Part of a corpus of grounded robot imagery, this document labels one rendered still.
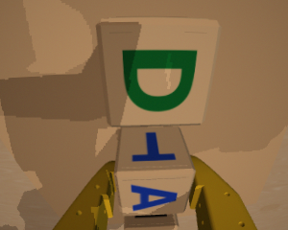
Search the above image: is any tan flat mat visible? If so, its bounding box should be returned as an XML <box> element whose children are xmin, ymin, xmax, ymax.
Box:
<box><xmin>0</xmin><ymin>0</ymin><xmax>288</xmax><ymax>218</ymax></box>

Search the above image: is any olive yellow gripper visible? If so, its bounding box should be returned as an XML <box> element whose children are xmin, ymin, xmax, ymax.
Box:
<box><xmin>53</xmin><ymin>155</ymin><xmax>257</xmax><ymax>230</ymax></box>

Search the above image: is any beige block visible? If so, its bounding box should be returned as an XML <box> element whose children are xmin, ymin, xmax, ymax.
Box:
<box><xmin>96</xmin><ymin>16</ymin><xmax>222</xmax><ymax>127</ymax></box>
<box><xmin>124</xmin><ymin>214</ymin><xmax>179</xmax><ymax>230</ymax></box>
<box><xmin>114</xmin><ymin>126</ymin><xmax>196</xmax><ymax>216</ymax></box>

